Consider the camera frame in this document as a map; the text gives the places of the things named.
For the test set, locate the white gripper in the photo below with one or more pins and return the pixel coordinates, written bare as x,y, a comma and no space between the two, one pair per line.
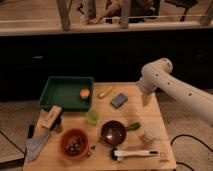
146,88

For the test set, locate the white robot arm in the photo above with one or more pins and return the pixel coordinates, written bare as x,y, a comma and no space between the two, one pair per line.
156,74

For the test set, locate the white paper cup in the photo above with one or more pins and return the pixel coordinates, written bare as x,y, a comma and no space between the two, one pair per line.
152,133

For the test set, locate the small green cup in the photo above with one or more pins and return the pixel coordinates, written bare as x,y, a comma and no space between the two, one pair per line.
92,117

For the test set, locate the green toy cucumber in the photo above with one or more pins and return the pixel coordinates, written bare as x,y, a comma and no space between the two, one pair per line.
133,126

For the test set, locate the yellow toy banana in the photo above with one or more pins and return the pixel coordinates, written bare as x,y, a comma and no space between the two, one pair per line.
105,93

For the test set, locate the dark purple bowl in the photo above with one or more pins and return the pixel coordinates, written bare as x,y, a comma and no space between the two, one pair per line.
113,133

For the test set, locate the orange toy fruit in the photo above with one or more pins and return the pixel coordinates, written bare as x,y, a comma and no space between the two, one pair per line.
84,93

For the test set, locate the small clear tabletop item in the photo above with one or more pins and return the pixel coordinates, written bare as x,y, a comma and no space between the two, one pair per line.
163,157

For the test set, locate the white dish brush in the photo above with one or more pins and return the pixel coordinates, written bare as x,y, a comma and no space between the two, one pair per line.
116,154

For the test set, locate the green plastic tray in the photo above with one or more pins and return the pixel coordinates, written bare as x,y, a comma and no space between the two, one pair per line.
64,91

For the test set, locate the small white clip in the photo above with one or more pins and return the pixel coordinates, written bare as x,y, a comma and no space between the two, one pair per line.
91,150

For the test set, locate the orange bowl with items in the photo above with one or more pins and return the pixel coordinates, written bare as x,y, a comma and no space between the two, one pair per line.
73,144

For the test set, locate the person in background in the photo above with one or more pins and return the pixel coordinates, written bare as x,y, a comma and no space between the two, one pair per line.
138,10

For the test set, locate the wooden block brush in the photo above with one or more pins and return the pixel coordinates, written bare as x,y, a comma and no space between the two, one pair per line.
51,117

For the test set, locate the grey blade knife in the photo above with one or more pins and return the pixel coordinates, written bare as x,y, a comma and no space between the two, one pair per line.
35,145

